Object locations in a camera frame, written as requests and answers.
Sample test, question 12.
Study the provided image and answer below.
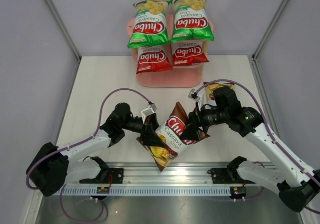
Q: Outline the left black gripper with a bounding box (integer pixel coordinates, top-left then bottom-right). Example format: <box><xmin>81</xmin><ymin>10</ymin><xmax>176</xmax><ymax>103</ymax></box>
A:
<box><xmin>121</xmin><ymin>113</ymin><xmax>168</xmax><ymax>147</ymax></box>

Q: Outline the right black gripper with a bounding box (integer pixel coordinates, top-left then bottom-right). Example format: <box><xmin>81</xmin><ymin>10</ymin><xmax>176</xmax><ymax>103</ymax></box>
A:
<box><xmin>180</xmin><ymin>101</ymin><xmax>229</xmax><ymax>141</ymax></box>

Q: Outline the brown Chuba chips bag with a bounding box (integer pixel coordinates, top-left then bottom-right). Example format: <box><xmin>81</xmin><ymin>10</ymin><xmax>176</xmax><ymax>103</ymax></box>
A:
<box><xmin>205</xmin><ymin>82</ymin><xmax>235</xmax><ymax>102</ymax></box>
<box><xmin>137</xmin><ymin>102</ymin><xmax>198</xmax><ymax>172</ymax></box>

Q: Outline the red Chuba chips bag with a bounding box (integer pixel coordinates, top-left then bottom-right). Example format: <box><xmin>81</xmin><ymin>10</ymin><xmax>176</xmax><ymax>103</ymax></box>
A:
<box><xmin>171</xmin><ymin>42</ymin><xmax>209</xmax><ymax>66</ymax></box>
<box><xmin>136</xmin><ymin>46</ymin><xmax>173</xmax><ymax>74</ymax></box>

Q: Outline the green Chuba chips bag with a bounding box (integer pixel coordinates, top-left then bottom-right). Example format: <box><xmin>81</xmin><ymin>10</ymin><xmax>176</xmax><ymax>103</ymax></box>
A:
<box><xmin>127</xmin><ymin>0</ymin><xmax>170</xmax><ymax>48</ymax></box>
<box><xmin>171</xmin><ymin>0</ymin><xmax>215</xmax><ymax>43</ymax></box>

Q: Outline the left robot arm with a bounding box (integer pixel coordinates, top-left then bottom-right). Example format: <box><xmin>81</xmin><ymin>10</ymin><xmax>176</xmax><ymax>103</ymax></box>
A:
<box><xmin>26</xmin><ymin>102</ymin><xmax>164</xmax><ymax>197</ymax></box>

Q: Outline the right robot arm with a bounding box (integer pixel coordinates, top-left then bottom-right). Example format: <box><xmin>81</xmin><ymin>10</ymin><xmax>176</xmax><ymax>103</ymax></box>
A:
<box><xmin>180</xmin><ymin>86</ymin><xmax>320</xmax><ymax>212</ymax></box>

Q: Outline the pink three-tier shelf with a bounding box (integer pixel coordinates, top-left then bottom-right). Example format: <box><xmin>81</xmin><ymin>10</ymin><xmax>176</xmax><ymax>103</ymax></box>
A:
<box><xmin>126</xmin><ymin>14</ymin><xmax>209</xmax><ymax>88</ymax></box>

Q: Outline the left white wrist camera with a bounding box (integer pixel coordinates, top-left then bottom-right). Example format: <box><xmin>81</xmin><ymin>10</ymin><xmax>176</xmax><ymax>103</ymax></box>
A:
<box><xmin>141</xmin><ymin>101</ymin><xmax>157</xmax><ymax>123</ymax></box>

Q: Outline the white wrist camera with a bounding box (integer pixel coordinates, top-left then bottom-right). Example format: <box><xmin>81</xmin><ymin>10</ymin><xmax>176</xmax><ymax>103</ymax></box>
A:
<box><xmin>188</xmin><ymin>88</ymin><xmax>207</xmax><ymax>109</ymax></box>
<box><xmin>141</xmin><ymin>101</ymin><xmax>157</xmax><ymax>123</ymax></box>

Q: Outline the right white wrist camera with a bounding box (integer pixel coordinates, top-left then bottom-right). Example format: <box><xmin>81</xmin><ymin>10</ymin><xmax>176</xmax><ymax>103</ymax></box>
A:
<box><xmin>188</xmin><ymin>88</ymin><xmax>207</xmax><ymax>109</ymax></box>

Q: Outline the aluminium mounting rail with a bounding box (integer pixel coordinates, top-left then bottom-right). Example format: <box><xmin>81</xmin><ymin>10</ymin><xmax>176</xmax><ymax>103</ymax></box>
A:
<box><xmin>62</xmin><ymin>162</ymin><xmax>283</xmax><ymax>187</ymax></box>

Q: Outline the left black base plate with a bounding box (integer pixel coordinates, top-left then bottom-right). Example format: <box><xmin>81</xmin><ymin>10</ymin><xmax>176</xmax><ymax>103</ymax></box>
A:
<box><xmin>79</xmin><ymin>168</ymin><xmax>124</xmax><ymax>184</ymax></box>

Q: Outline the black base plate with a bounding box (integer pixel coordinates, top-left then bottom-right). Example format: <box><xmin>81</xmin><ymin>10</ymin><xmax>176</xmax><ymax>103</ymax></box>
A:
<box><xmin>207</xmin><ymin>168</ymin><xmax>244</xmax><ymax>184</ymax></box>
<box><xmin>79</xmin><ymin>168</ymin><xmax>124</xmax><ymax>184</ymax></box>

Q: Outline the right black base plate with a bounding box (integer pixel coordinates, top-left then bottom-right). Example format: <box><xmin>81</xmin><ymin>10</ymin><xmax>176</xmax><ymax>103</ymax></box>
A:
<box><xmin>207</xmin><ymin>168</ymin><xmax>244</xmax><ymax>184</ymax></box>

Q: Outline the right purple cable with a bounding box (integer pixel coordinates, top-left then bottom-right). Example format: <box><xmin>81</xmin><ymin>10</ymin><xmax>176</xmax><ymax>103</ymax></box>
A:
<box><xmin>193</xmin><ymin>79</ymin><xmax>320</xmax><ymax>214</ymax></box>

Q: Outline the purple cable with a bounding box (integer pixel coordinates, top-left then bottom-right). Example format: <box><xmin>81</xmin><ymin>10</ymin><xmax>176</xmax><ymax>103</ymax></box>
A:
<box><xmin>25</xmin><ymin>88</ymin><xmax>153</xmax><ymax>221</ymax></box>
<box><xmin>193</xmin><ymin>79</ymin><xmax>320</xmax><ymax>214</ymax></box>

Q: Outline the white slotted cable duct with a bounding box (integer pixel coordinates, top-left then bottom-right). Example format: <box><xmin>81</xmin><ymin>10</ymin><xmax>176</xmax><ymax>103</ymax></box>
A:
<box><xmin>56</xmin><ymin>186</ymin><xmax>231</xmax><ymax>197</ymax></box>

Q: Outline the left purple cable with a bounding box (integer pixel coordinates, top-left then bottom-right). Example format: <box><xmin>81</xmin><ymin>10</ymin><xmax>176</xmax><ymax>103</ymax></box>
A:
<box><xmin>25</xmin><ymin>88</ymin><xmax>153</xmax><ymax>221</ymax></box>

